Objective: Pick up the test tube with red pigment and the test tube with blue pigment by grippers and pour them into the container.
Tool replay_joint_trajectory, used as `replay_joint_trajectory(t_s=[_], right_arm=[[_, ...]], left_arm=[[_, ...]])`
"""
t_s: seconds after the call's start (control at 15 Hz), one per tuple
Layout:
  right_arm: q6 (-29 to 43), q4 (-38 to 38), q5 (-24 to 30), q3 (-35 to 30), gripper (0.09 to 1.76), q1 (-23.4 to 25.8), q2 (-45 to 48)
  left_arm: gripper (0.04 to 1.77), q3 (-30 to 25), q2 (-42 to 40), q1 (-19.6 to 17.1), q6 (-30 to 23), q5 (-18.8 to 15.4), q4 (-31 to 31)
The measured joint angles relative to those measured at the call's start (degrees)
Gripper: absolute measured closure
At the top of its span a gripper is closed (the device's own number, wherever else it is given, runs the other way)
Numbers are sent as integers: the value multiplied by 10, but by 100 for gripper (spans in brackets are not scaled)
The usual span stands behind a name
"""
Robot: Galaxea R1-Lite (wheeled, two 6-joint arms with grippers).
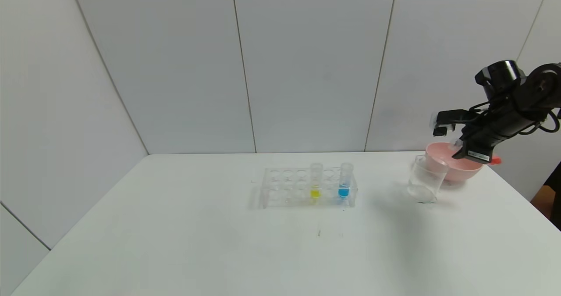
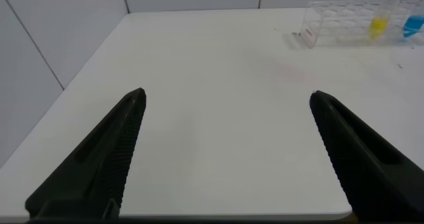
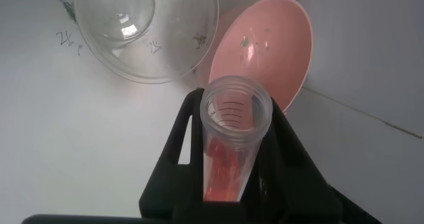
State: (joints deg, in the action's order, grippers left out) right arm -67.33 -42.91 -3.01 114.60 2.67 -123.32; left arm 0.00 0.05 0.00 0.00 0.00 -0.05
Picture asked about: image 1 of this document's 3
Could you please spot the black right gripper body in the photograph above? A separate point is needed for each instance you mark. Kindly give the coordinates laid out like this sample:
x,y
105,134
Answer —
x,y
477,152

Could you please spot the clear plastic test tube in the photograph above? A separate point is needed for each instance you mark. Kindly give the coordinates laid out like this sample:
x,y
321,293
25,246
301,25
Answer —
x,y
344,192
495,160

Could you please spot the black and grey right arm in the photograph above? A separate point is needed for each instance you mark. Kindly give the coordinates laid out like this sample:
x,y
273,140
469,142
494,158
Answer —
x,y
539,90

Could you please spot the yellow liquid test tube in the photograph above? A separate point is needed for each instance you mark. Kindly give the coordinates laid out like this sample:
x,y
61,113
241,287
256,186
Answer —
x,y
315,192

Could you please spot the clear acrylic test tube rack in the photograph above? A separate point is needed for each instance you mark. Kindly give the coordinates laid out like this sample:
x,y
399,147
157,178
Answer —
x,y
285,190

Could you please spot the pink plastic bowl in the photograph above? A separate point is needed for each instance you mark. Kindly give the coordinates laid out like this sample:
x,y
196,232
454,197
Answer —
x,y
460,171

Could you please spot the clear glass beaker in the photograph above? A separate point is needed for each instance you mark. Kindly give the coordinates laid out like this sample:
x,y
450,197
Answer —
x,y
423,184

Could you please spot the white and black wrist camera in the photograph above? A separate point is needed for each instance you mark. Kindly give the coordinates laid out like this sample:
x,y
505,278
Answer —
x,y
451,117

